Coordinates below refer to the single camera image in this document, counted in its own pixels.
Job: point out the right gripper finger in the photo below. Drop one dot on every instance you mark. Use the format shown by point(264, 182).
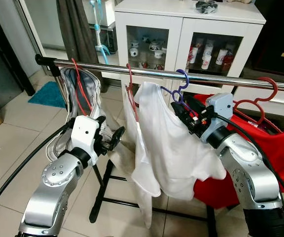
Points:
point(195, 103)
point(176, 109)

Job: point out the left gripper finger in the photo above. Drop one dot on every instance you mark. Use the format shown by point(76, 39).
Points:
point(101, 120)
point(117, 137)

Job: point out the purple hanger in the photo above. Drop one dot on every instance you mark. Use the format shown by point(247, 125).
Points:
point(185, 75)

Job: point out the white T-shirt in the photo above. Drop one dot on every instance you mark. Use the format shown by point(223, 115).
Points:
point(176, 148)

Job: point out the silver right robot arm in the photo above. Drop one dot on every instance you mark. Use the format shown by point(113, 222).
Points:
point(250, 173)

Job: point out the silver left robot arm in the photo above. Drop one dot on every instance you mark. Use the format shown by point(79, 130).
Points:
point(58, 177)

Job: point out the pink red hanger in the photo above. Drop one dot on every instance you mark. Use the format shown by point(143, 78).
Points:
point(130, 84)

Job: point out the thick red hanger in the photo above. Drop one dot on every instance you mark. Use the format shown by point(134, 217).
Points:
point(276, 88)

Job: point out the beige garment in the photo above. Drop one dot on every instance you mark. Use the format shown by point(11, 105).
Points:
point(127, 163)

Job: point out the silver grey jacket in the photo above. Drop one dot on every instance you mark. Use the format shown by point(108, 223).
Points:
point(90, 84)

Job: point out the red white cup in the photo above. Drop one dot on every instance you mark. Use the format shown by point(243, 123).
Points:
point(222, 56)
point(206, 61)
point(192, 55)

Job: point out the teal floor mat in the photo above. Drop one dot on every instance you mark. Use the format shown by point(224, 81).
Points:
point(48, 95)

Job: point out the white glass door cabinet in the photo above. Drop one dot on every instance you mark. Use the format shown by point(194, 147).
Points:
point(176, 29)

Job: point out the red shirt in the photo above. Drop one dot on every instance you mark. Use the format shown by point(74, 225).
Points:
point(275, 153)

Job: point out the white low drawer unit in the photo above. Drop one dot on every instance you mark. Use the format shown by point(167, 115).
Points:
point(280, 101)

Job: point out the dark grey curtain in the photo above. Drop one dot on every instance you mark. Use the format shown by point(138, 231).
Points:
point(75, 29)

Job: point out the grey tangled object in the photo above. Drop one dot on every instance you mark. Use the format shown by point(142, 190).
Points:
point(207, 6)

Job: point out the light blue mop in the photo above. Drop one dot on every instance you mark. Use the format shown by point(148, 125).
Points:
point(98, 19)

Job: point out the black speaker gold badge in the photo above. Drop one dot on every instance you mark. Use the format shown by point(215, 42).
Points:
point(280, 29)

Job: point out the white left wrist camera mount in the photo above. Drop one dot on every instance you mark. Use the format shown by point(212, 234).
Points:
point(84, 133)

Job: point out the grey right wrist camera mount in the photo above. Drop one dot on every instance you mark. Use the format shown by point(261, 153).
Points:
point(221, 103)

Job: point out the steel rail clothes rack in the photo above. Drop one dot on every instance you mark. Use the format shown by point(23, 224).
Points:
point(107, 67)

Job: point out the black frame side table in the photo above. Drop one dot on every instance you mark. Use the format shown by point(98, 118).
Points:
point(31, 90)

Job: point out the white sliding door frame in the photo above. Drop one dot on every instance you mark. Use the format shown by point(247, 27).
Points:
point(43, 19)

